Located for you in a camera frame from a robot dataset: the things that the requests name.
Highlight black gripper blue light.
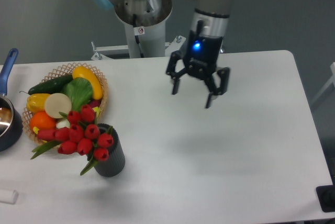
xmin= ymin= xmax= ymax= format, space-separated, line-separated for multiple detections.
xmin=165 ymin=29 xmax=231 ymax=109

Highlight red tulip bouquet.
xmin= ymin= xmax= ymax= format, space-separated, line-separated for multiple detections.
xmin=31 ymin=104 xmax=117 ymax=175

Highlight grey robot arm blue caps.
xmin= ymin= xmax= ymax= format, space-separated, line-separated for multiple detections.
xmin=93 ymin=0 xmax=233 ymax=106

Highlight dark grey ribbed vase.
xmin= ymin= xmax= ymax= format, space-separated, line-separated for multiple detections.
xmin=93 ymin=124 xmax=125 ymax=177

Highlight purple vegetable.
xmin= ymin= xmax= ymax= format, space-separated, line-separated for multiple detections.
xmin=89 ymin=100 xmax=101 ymax=108

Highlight yellow squash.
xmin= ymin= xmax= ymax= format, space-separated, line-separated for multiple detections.
xmin=72 ymin=66 xmax=103 ymax=100

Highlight green leafy vegetable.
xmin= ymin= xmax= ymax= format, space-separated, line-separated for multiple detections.
xmin=61 ymin=77 xmax=93 ymax=111

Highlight woven wicker basket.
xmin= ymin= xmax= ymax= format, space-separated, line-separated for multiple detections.
xmin=21 ymin=62 xmax=109 ymax=148

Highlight green cucumber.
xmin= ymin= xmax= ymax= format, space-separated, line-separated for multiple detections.
xmin=20 ymin=75 xmax=73 ymax=95

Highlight cream round disc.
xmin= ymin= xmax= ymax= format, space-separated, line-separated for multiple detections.
xmin=44 ymin=93 xmax=72 ymax=119

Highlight white garlic bulb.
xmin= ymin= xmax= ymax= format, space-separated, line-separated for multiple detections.
xmin=56 ymin=118 xmax=71 ymax=129

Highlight orange fruit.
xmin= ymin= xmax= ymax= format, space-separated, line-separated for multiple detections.
xmin=29 ymin=111 xmax=56 ymax=130

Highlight yellow bell pepper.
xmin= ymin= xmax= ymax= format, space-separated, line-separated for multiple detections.
xmin=26 ymin=93 xmax=50 ymax=114

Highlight yellow banana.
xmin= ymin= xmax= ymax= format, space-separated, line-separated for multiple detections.
xmin=33 ymin=127 xmax=39 ymax=134

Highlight black device table corner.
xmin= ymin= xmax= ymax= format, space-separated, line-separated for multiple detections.
xmin=316 ymin=185 xmax=334 ymax=212

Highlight white cylinder object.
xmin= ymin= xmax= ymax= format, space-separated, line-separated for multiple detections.
xmin=0 ymin=189 xmax=19 ymax=205

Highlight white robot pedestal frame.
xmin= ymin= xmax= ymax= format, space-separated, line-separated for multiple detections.
xmin=91 ymin=21 xmax=187 ymax=61

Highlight white chair frame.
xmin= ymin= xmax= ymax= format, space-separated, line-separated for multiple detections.
xmin=310 ymin=62 xmax=334 ymax=110

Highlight dark pot blue handle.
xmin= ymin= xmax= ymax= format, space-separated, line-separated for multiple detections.
xmin=1 ymin=48 xmax=23 ymax=152

